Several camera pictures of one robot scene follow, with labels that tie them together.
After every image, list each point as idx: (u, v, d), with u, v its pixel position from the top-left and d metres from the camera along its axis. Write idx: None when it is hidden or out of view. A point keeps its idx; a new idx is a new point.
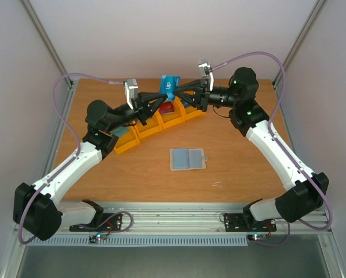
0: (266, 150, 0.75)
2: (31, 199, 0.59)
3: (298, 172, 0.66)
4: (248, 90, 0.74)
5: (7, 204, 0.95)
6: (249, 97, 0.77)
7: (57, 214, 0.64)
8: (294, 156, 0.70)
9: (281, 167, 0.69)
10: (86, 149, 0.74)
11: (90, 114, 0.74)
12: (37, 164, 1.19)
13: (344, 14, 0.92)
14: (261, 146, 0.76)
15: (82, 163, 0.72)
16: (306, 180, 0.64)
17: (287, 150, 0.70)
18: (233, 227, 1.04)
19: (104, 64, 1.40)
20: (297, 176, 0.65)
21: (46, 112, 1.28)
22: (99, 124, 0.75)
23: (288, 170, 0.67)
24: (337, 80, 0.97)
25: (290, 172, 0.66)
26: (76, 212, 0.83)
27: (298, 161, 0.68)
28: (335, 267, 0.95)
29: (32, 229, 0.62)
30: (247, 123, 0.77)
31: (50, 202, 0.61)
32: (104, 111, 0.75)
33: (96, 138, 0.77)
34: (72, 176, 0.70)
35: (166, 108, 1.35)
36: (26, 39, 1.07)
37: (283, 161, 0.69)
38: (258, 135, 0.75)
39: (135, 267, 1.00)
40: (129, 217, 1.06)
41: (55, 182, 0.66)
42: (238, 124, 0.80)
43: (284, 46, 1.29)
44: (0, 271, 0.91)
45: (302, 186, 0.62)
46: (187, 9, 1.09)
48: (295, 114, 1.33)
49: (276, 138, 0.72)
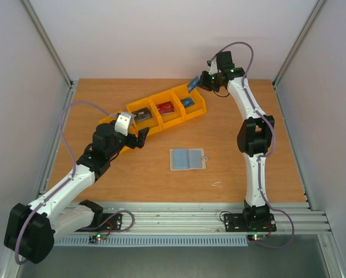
0: (237, 98, 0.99)
2: (26, 219, 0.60)
3: (254, 112, 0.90)
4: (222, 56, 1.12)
5: (8, 203, 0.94)
6: (227, 61, 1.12)
7: (51, 235, 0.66)
8: (254, 102, 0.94)
9: (243, 107, 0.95)
10: (80, 171, 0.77)
11: (98, 131, 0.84)
12: (37, 163, 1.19)
13: (344, 14, 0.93)
14: (235, 95, 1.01)
15: (77, 183, 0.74)
16: (259, 119, 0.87)
17: (251, 98, 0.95)
18: (233, 227, 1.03)
19: (105, 63, 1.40)
20: (251, 114, 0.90)
21: (46, 112, 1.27)
22: (104, 141, 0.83)
23: (247, 110, 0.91)
24: (337, 80, 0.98)
25: (248, 110, 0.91)
26: (72, 222, 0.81)
27: (257, 106, 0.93)
28: (335, 267, 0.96)
29: (25, 251, 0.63)
30: (229, 77, 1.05)
31: (46, 221, 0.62)
32: (111, 131, 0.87)
33: (90, 161, 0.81)
34: (67, 197, 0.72)
35: (166, 108, 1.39)
36: (28, 38, 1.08)
37: (246, 104, 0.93)
38: (235, 87, 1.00)
39: (135, 267, 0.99)
40: (130, 218, 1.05)
41: (51, 202, 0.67)
42: (223, 79, 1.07)
43: (283, 46, 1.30)
44: (0, 271, 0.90)
45: (253, 121, 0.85)
46: (187, 8, 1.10)
48: (295, 114, 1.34)
49: (245, 90, 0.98)
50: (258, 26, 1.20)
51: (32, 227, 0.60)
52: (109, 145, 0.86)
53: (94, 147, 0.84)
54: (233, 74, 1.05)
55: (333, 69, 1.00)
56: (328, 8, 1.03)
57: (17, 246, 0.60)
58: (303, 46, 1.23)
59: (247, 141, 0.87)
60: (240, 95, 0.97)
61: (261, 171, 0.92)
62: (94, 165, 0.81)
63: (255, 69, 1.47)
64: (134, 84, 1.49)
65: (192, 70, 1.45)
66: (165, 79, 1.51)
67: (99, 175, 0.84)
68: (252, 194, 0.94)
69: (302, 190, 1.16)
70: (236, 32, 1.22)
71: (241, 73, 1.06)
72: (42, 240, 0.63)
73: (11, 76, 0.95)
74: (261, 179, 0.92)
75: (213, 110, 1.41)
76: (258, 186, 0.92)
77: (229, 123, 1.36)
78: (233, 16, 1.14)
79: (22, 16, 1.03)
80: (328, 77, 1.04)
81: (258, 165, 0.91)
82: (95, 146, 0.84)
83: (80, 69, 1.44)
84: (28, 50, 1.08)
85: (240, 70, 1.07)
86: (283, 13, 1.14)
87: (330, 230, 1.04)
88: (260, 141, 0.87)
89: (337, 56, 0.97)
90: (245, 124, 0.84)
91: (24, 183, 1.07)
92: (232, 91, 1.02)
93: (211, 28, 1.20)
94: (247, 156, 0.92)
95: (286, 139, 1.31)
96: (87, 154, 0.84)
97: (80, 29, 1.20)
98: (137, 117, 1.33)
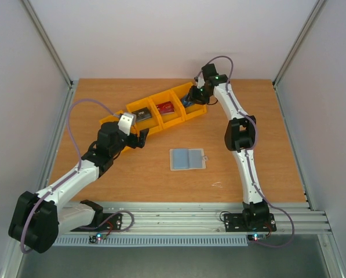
0: (222, 101, 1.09)
2: (35, 206, 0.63)
3: (237, 113, 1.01)
4: (206, 66, 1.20)
5: (8, 204, 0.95)
6: (211, 70, 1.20)
7: (55, 223, 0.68)
8: (237, 104, 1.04)
9: (227, 109, 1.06)
10: (87, 165, 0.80)
11: (102, 128, 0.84)
12: (37, 164, 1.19)
13: (343, 14, 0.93)
14: (220, 98, 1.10)
15: (82, 176, 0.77)
16: (242, 119, 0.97)
17: (234, 101, 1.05)
18: (233, 227, 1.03)
19: (105, 64, 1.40)
20: (235, 115, 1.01)
21: (47, 112, 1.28)
22: (108, 139, 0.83)
23: (231, 112, 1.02)
24: (337, 79, 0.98)
25: (232, 112, 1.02)
26: (74, 217, 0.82)
27: (240, 107, 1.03)
28: (335, 267, 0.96)
29: (29, 239, 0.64)
30: (214, 83, 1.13)
31: (53, 209, 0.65)
32: (116, 128, 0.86)
33: (94, 158, 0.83)
34: (73, 188, 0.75)
35: (166, 108, 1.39)
36: (29, 38, 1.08)
37: (229, 106, 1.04)
38: (219, 91, 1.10)
39: (135, 267, 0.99)
40: (130, 217, 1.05)
41: (58, 191, 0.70)
42: (208, 85, 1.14)
43: (284, 46, 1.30)
44: None
45: (237, 121, 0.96)
46: (187, 8, 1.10)
48: (295, 114, 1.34)
49: (229, 94, 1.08)
50: (258, 26, 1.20)
51: (39, 215, 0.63)
52: (112, 143, 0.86)
53: (99, 145, 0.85)
54: (218, 80, 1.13)
55: (332, 69, 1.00)
56: (328, 9, 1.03)
57: (24, 232, 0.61)
58: (304, 45, 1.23)
59: (233, 139, 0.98)
60: (225, 98, 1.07)
61: (251, 165, 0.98)
62: (99, 161, 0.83)
63: (255, 69, 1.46)
64: (134, 84, 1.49)
65: (193, 70, 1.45)
66: (165, 79, 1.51)
67: (103, 171, 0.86)
68: (247, 190, 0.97)
69: (303, 189, 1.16)
70: (235, 32, 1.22)
71: (225, 79, 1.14)
72: (48, 227, 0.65)
73: (11, 77, 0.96)
74: (252, 172, 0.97)
75: (214, 110, 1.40)
76: (252, 179, 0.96)
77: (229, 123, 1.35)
78: (233, 16, 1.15)
79: (22, 17, 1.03)
80: (327, 78, 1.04)
81: (247, 160, 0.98)
82: (100, 144, 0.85)
83: (80, 69, 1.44)
84: (28, 50, 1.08)
85: (224, 76, 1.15)
86: (283, 14, 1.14)
87: (330, 230, 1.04)
88: (244, 139, 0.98)
89: (337, 57, 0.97)
90: (230, 124, 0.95)
91: (25, 183, 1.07)
92: (217, 94, 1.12)
93: (211, 28, 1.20)
94: (236, 153, 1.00)
95: (286, 139, 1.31)
96: (91, 152, 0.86)
97: (80, 30, 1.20)
98: (137, 117, 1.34)
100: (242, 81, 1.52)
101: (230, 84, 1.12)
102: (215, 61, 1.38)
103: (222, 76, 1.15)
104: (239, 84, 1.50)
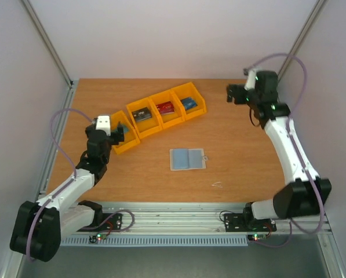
0: (277, 145, 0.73)
2: (37, 214, 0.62)
3: (302, 171, 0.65)
4: (266, 80, 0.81)
5: (7, 204, 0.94)
6: (271, 87, 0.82)
7: (58, 230, 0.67)
8: (303, 156, 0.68)
9: (285, 161, 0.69)
10: (82, 173, 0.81)
11: (90, 138, 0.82)
12: (37, 164, 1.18)
13: (345, 13, 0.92)
14: (275, 141, 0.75)
15: (80, 184, 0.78)
16: (307, 180, 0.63)
17: (299, 150, 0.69)
18: (233, 227, 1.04)
19: (104, 63, 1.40)
20: (298, 175, 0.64)
21: (46, 112, 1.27)
22: (97, 146, 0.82)
23: (292, 167, 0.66)
24: (338, 79, 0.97)
25: (294, 169, 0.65)
26: (74, 222, 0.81)
27: (306, 162, 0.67)
28: (335, 267, 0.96)
29: (34, 248, 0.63)
30: (269, 116, 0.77)
31: (56, 215, 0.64)
32: (104, 135, 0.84)
33: (88, 167, 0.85)
34: (72, 195, 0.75)
35: (166, 108, 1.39)
36: (28, 36, 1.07)
37: (291, 157, 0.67)
38: (276, 130, 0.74)
39: (135, 267, 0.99)
40: (130, 218, 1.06)
41: (58, 198, 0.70)
42: (260, 116, 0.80)
43: (284, 45, 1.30)
44: None
45: (301, 185, 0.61)
46: (187, 7, 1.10)
48: (295, 114, 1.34)
49: (291, 136, 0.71)
50: (258, 26, 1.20)
51: (43, 222, 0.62)
52: (102, 149, 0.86)
53: (90, 154, 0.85)
54: (276, 113, 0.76)
55: (333, 70, 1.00)
56: (328, 8, 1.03)
57: (29, 241, 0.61)
58: (304, 45, 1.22)
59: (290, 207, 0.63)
60: (285, 143, 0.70)
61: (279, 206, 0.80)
62: (93, 169, 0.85)
63: None
64: (134, 84, 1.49)
65: (193, 70, 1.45)
66: (165, 79, 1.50)
67: (99, 176, 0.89)
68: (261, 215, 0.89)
69: None
70: (235, 32, 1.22)
71: (287, 113, 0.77)
72: (53, 234, 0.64)
73: (11, 76, 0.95)
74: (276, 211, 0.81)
75: (214, 110, 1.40)
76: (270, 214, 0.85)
77: (229, 123, 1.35)
78: (233, 15, 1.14)
79: (22, 16, 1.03)
80: (328, 78, 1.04)
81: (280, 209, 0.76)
82: (91, 152, 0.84)
83: (81, 69, 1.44)
84: (27, 48, 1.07)
85: (286, 108, 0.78)
86: (283, 13, 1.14)
87: (330, 230, 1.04)
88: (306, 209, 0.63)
89: (337, 56, 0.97)
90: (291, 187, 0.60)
91: (25, 183, 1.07)
92: (271, 132, 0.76)
93: (211, 28, 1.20)
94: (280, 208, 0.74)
95: None
96: (84, 161, 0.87)
97: (79, 29, 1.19)
98: (137, 117, 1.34)
100: (242, 81, 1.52)
101: (292, 122, 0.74)
102: (215, 61, 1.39)
103: (281, 106, 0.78)
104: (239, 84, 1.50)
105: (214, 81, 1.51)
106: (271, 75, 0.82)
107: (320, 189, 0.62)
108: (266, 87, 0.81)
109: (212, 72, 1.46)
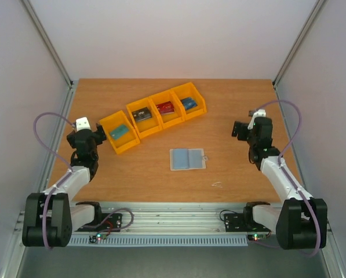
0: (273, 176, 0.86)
2: (47, 198, 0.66)
3: (296, 193, 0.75)
4: (262, 127, 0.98)
5: (7, 204, 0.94)
6: (266, 132, 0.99)
7: (68, 215, 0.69)
8: (295, 180, 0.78)
9: (281, 187, 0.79)
10: (77, 168, 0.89)
11: (76, 137, 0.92)
12: (37, 164, 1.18)
13: (344, 13, 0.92)
14: (271, 174, 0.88)
15: (78, 176, 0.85)
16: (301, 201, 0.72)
17: (291, 176, 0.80)
18: (233, 227, 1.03)
19: (104, 63, 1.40)
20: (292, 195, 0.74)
21: (47, 112, 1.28)
22: (86, 143, 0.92)
23: (286, 189, 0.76)
24: (337, 78, 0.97)
25: (288, 191, 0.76)
26: (79, 214, 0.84)
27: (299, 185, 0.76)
28: (336, 267, 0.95)
29: (50, 234, 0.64)
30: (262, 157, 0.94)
31: (65, 196, 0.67)
32: (88, 132, 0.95)
33: (81, 164, 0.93)
34: (73, 185, 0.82)
35: (166, 108, 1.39)
36: (28, 36, 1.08)
37: (284, 182, 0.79)
38: (268, 164, 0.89)
39: (135, 267, 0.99)
40: (130, 217, 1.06)
41: (62, 187, 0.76)
42: (254, 158, 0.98)
43: (284, 45, 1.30)
44: (0, 271, 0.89)
45: (296, 204, 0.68)
46: (187, 7, 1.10)
48: (295, 114, 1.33)
49: (283, 167, 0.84)
50: (258, 26, 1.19)
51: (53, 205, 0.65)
52: (91, 146, 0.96)
53: (80, 153, 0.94)
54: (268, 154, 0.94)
55: (333, 70, 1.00)
56: (328, 8, 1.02)
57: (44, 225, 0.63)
58: (304, 44, 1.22)
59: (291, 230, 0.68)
60: (278, 173, 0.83)
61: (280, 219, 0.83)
62: (87, 165, 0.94)
63: (256, 69, 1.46)
64: (134, 84, 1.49)
65: (193, 70, 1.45)
66: (165, 79, 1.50)
67: (94, 172, 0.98)
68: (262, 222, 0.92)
69: None
70: (235, 32, 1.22)
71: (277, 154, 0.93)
72: (65, 218, 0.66)
73: (10, 76, 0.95)
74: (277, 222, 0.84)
75: (214, 110, 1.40)
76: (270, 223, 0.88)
77: (229, 123, 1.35)
78: (233, 15, 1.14)
79: (22, 16, 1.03)
80: (327, 79, 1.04)
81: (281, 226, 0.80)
82: (81, 151, 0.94)
83: (81, 69, 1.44)
84: (27, 48, 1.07)
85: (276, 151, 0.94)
86: (283, 13, 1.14)
87: (330, 230, 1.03)
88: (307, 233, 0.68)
89: (337, 55, 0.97)
90: (286, 205, 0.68)
91: (25, 183, 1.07)
92: (266, 168, 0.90)
93: (211, 28, 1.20)
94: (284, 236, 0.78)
95: (286, 139, 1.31)
96: (76, 161, 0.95)
97: (79, 29, 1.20)
98: (137, 117, 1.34)
100: (242, 81, 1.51)
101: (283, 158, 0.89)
102: (214, 61, 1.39)
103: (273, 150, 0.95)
104: (239, 84, 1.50)
105: (214, 81, 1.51)
106: (267, 123, 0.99)
107: (316, 209, 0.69)
108: (263, 134, 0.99)
109: (212, 72, 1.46)
